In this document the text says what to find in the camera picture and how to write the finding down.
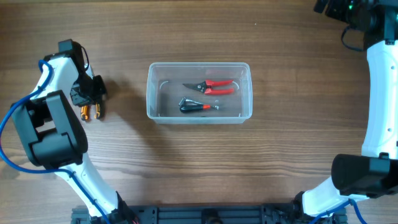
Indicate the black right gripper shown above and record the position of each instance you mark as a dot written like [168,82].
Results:
[335,10]

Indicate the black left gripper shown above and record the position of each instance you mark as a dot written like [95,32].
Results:
[81,100]

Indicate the orange black pliers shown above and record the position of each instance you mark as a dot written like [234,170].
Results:
[85,112]

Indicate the black red precision screwdriver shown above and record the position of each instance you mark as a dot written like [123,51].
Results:
[195,108]

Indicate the red handled snips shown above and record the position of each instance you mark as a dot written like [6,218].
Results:
[210,87]

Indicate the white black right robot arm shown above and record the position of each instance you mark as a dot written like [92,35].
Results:
[373,173]

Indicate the clear plastic container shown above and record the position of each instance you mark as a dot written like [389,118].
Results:
[165,90]

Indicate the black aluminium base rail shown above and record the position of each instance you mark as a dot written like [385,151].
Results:
[261,214]

